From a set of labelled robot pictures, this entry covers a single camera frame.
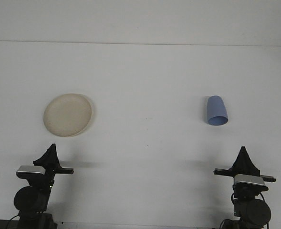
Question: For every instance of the pale blue cup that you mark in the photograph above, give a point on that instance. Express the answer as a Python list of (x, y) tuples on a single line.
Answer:
[(216, 109)]

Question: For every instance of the pale round plate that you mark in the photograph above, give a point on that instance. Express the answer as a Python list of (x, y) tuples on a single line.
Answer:
[(68, 115)]

